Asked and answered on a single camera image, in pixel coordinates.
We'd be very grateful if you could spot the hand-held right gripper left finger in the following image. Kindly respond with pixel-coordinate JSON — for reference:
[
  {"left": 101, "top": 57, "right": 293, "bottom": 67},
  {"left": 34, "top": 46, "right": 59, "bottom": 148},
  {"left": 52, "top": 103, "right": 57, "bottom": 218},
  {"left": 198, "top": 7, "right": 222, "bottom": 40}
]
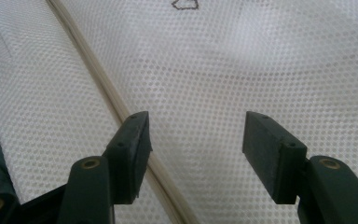
[{"left": 102, "top": 110, "right": 154, "bottom": 205}]

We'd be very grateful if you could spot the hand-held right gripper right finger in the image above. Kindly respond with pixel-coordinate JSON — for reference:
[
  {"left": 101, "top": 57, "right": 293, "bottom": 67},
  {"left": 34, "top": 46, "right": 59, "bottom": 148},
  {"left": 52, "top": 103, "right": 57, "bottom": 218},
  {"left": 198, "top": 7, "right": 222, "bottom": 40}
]
[{"left": 241, "top": 110, "right": 309, "bottom": 205}]

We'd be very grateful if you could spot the white mesh laundry bag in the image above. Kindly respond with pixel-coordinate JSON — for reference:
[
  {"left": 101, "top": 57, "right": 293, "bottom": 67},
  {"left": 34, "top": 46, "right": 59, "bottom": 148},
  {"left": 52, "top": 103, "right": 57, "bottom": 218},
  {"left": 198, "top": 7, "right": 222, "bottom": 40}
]
[{"left": 0, "top": 0, "right": 358, "bottom": 224}]

